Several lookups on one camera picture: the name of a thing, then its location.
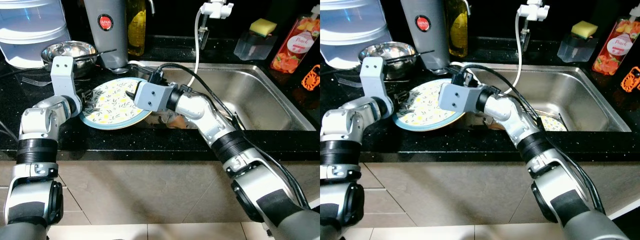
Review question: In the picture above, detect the floral plate with blue rim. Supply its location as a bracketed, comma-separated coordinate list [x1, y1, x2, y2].
[79, 77, 154, 131]
[392, 78, 464, 133]

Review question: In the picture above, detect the stainless steel bowl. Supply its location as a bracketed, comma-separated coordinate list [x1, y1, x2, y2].
[358, 42, 419, 80]
[41, 41, 99, 79]

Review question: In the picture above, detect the clear plastic fork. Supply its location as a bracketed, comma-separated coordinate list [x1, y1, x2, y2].
[21, 75, 54, 87]
[339, 75, 364, 89]

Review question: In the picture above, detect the yellow oil bottle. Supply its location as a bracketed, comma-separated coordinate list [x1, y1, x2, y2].
[126, 0, 148, 57]
[446, 0, 470, 59]

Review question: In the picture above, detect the grey appliance with red badge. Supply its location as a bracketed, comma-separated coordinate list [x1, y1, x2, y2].
[400, 0, 450, 72]
[82, 0, 130, 71]

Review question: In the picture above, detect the clear water jug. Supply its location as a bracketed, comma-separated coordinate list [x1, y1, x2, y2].
[0, 0, 71, 70]
[320, 0, 394, 70]

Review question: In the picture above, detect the orange plastic scrubber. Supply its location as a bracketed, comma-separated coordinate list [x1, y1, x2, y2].
[620, 66, 640, 94]
[301, 64, 321, 91]

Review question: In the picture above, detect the small floral plate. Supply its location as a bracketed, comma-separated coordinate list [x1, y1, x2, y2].
[539, 114, 569, 133]

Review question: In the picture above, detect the clear plastic sponge holder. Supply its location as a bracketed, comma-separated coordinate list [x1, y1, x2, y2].
[233, 31, 278, 61]
[556, 32, 599, 64]

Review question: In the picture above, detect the stainless steel sink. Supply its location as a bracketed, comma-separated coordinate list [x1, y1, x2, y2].
[131, 61, 317, 132]
[449, 62, 634, 134]

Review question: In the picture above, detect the red peach soap bottle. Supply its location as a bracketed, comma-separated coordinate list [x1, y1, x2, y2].
[591, 7, 640, 77]
[270, 5, 321, 75]

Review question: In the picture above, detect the yellow green sponge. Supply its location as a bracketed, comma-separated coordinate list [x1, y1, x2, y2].
[249, 18, 279, 37]
[571, 20, 600, 40]

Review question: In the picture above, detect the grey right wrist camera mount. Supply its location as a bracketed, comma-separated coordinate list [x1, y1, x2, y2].
[438, 81, 482, 114]
[133, 80, 174, 114]

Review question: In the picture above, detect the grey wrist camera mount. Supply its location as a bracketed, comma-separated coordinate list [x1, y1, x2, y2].
[50, 56, 79, 101]
[133, 80, 174, 114]
[360, 56, 389, 101]
[438, 81, 482, 114]

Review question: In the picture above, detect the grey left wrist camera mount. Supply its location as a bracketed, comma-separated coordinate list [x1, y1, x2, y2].
[360, 56, 389, 101]
[50, 56, 79, 101]

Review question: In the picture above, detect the black utensil handle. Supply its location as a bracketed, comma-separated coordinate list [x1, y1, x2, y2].
[74, 48, 118, 62]
[394, 50, 436, 64]

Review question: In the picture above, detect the white faucet with hose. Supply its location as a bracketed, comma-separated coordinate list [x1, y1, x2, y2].
[502, 0, 551, 96]
[192, 0, 235, 89]

